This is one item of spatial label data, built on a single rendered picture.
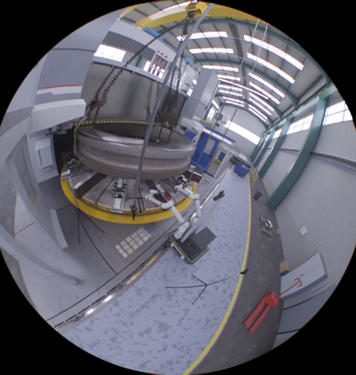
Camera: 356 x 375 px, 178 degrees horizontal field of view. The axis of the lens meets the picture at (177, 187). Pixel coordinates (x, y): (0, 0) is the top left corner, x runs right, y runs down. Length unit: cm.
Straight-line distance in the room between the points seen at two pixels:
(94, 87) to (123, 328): 625
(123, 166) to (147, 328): 368
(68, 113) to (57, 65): 126
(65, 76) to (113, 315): 464
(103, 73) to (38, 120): 292
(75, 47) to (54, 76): 74
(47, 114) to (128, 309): 382
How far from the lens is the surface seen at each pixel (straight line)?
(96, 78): 480
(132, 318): 272
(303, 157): 1050
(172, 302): 278
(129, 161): 296
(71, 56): 329
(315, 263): 529
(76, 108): 272
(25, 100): 483
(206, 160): 772
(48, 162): 465
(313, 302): 541
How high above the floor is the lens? 264
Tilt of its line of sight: 33 degrees down
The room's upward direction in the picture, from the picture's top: 24 degrees clockwise
